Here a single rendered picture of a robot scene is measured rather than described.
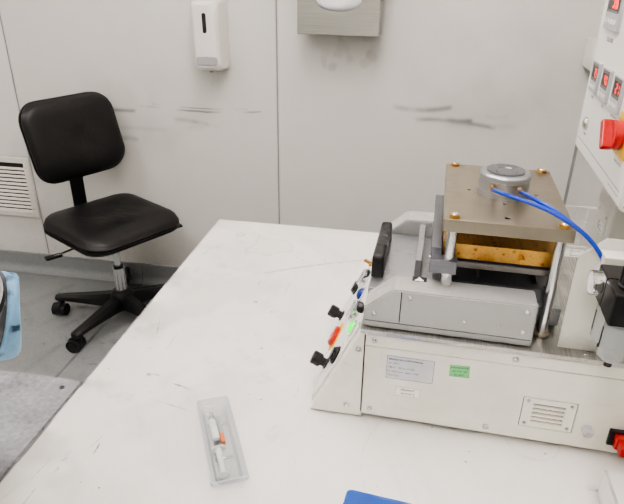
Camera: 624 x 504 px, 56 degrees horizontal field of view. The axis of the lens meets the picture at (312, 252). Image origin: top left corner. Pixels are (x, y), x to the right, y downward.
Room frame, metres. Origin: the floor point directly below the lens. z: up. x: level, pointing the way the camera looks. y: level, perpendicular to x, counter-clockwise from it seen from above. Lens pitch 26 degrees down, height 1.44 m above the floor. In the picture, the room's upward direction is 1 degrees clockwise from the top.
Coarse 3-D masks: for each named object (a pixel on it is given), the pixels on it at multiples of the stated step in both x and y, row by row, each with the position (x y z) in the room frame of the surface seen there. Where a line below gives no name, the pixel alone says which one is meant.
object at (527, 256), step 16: (464, 240) 0.82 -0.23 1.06; (480, 240) 0.82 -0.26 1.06; (496, 240) 0.82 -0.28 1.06; (512, 240) 0.82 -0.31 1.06; (528, 240) 0.82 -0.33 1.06; (464, 256) 0.80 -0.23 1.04; (480, 256) 0.80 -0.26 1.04; (496, 256) 0.79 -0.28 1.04; (512, 256) 0.79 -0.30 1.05; (528, 256) 0.78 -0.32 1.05; (544, 256) 0.78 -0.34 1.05; (512, 272) 0.79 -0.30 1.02; (528, 272) 0.78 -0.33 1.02; (544, 272) 0.78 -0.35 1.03
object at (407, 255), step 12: (420, 228) 0.97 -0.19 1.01; (396, 240) 1.00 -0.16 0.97; (408, 240) 1.01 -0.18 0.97; (420, 240) 0.92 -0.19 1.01; (396, 252) 0.95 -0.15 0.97; (408, 252) 0.95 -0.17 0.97; (420, 252) 0.87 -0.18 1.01; (384, 264) 0.90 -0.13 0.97; (396, 264) 0.91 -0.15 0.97; (408, 264) 0.91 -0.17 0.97; (420, 264) 0.84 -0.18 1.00; (384, 276) 0.86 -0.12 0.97; (408, 276) 0.86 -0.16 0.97; (420, 276) 0.86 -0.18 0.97; (432, 276) 0.86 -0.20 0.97; (372, 288) 0.82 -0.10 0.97; (552, 312) 0.77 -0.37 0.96; (552, 324) 0.76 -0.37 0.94
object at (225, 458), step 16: (208, 400) 0.78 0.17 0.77; (224, 400) 0.78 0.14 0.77; (208, 416) 0.74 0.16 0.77; (224, 416) 0.74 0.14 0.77; (208, 432) 0.70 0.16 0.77; (224, 432) 0.70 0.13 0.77; (208, 448) 0.67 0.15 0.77; (224, 448) 0.67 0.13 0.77; (240, 448) 0.67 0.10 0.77; (208, 464) 0.64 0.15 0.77; (224, 464) 0.64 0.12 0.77; (240, 464) 0.64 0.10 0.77
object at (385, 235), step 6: (384, 222) 1.00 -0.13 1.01; (390, 222) 1.00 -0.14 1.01; (384, 228) 0.97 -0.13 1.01; (390, 228) 0.97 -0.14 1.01; (384, 234) 0.94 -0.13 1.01; (390, 234) 0.96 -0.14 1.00; (378, 240) 0.92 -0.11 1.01; (384, 240) 0.92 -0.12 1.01; (390, 240) 0.99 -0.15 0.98; (378, 246) 0.89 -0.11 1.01; (384, 246) 0.89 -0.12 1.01; (378, 252) 0.87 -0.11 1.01; (384, 252) 0.87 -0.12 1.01; (372, 258) 0.86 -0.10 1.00; (378, 258) 0.86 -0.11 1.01; (384, 258) 0.86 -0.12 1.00; (372, 264) 0.86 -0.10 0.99; (378, 264) 0.86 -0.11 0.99; (372, 270) 0.86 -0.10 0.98; (378, 270) 0.86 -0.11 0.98; (372, 276) 0.86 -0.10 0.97; (378, 276) 0.86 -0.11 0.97
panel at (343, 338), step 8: (368, 264) 1.05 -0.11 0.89; (368, 280) 0.97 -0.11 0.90; (360, 288) 1.01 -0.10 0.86; (352, 296) 1.05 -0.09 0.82; (360, 296) 0.92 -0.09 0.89; (344, 320) 0.97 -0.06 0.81; (360, 320) 0.81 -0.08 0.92; (344, 328) 0.91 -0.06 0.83; (352, 328) 0.81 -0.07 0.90; (344, 336) 0.86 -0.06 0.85; (352, 336) 0.79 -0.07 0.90; (336, 344) 0.89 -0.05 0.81; (344, 344) 0.81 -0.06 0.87; (328, 352) 0.92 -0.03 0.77; (336, 360) 0.80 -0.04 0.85; (328, 368) 0.82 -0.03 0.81; (320, 376) 0.85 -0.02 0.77; (320, 384) 0.81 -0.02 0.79
